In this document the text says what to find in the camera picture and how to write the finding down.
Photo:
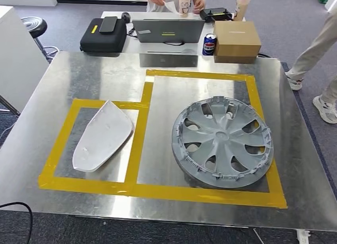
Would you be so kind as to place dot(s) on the white teardrop-shaped part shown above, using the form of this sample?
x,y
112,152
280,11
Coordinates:
x,y
103,138

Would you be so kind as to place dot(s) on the yellow tape on workbench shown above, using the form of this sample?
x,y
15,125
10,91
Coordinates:
x,y
184,195

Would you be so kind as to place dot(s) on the stainless steel workbench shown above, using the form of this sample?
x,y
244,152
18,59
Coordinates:
x,y
66,78

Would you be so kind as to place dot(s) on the grey plastic hubcap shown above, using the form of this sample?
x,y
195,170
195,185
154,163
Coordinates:
x,y
221,141

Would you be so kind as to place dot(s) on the white desk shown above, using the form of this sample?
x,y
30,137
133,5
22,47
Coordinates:
x,y
130,47

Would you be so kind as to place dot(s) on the grey laptop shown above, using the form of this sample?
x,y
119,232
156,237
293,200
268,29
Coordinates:
x,y
168,28

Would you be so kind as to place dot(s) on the blue soda can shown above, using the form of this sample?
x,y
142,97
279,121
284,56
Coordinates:
x,y
209,45

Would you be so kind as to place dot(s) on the white paper sheet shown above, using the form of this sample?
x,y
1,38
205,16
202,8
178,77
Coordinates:
x,y
171,7

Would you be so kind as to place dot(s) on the black carrying case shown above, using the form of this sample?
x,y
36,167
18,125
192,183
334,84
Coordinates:
x,y
105,42

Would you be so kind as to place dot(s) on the milk tea cup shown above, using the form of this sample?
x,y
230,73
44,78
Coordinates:
x,y
184,5
242,7

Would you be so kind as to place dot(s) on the black round object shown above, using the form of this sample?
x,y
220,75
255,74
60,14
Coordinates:
x,y
125,17

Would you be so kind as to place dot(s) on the brown cardboard box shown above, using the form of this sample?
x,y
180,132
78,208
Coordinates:
x,y
236,38

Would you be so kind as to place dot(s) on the black flat device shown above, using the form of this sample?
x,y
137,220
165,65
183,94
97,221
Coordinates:
x,y
215,14

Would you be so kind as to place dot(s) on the black smartphone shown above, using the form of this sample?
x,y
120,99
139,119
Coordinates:
x,y
108,24

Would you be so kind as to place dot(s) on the black round stool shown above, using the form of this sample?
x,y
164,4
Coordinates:
x,y
35,26

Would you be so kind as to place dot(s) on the white power strip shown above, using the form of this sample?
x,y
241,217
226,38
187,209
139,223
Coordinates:
x,y
302,238

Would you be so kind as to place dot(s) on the white cabinet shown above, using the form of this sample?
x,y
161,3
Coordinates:
x,y
332,3

